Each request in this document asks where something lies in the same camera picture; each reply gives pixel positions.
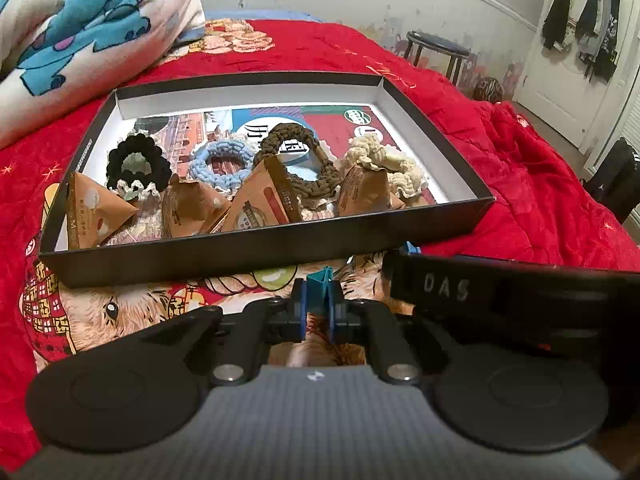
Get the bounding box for teal binder clip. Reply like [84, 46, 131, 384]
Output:
[400, 242, 422, 255]
[306, 266, 335, 337]

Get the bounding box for brown triangular snack packet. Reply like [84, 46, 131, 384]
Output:
[337, 165, 405, 217]
[221, 157, 302, 232]
[162, 174, 231, 238]
[66, 172, 137, 249]

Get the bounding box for brown crochet scrunchie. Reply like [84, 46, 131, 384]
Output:
[253, 122, 342, 200]

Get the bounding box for cream crochet scrunchie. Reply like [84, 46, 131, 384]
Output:
[343, 133, 427, 200]

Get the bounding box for light blue crochet scrunchie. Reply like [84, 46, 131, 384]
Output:
[189, 139, 255, 194]

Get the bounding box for black crochet scrunchie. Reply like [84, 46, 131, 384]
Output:
[106, 133, 172, 202]

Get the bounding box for black bag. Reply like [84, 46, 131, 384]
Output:
[584, 136, 640, 223]

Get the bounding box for black shallow cardboard box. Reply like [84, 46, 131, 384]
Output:
[39, 72, 494, 287]

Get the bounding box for Chinese history textbook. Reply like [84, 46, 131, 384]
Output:
[119, 103, 402, 212]

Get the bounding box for white door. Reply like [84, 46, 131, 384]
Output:
[514, 0, 639, 154]

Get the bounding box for brown patterned ball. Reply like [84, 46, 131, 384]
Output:
[472, 76, 504, 104]

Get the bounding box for round dark stool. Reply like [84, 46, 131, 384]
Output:
[404, 30, 471, 86]

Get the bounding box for dark hanging clothes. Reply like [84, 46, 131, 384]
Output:
[541, 0, 622, 82]

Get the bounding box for blue bed sheet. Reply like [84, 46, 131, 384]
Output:
[205, 9, 321, 23]

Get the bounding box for white monster cartoon quilt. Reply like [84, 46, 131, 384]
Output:
[1, 0, 205, 146]

